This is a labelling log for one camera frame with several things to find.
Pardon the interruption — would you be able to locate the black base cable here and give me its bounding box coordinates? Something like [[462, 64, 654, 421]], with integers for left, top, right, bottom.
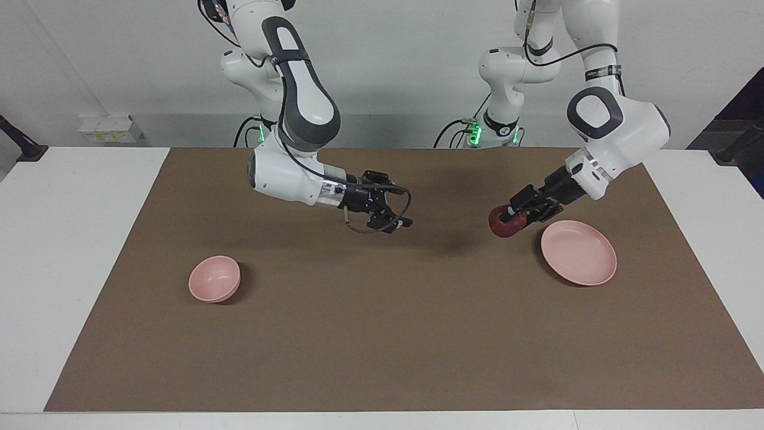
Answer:
[[232, 116, 264, 149], [432, 92, 492, 149]]

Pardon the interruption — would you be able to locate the dark red apple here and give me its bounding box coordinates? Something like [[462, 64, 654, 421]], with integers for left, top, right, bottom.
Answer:
[[488, 205, 529, 239]]

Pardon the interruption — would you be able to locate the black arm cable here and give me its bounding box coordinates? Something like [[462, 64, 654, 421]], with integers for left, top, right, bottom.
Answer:
[[516, 0, 625, 97], [198, 0, 413, 234]]

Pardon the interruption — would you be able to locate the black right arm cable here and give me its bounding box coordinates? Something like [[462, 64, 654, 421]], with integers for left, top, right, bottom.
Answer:
[[198, 0, 413, 234]]

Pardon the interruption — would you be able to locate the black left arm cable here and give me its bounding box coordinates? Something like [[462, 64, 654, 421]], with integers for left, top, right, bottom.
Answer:
[[516, 0, 625, 97]]

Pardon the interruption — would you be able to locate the dark panel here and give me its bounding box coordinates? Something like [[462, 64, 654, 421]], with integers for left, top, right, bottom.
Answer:
[[686, 66, 764, 199]]

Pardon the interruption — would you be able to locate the pink round plate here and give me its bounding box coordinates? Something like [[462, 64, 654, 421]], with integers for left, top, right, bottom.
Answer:
[[541, 220, 618, 287]]

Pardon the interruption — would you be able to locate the white wall socket box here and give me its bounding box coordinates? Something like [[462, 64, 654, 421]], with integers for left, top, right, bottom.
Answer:
[[78, 114, 144, 144]]

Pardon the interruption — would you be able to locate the brown table mat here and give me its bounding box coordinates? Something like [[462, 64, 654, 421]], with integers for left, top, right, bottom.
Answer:
[[44, 147, 764, 413]]

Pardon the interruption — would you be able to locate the black stand post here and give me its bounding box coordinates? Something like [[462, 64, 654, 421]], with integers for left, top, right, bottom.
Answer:
[[0, 114, 49, 162], [710, 118, 764, 166]]

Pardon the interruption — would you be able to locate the small pink bowl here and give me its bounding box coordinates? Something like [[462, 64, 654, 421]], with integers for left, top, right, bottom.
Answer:
[[188, 256, 241, 303]]

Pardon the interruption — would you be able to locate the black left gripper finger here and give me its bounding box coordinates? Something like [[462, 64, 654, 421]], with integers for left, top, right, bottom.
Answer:
[[525, 202, 565, 225], [507, 185, 540, 215]]

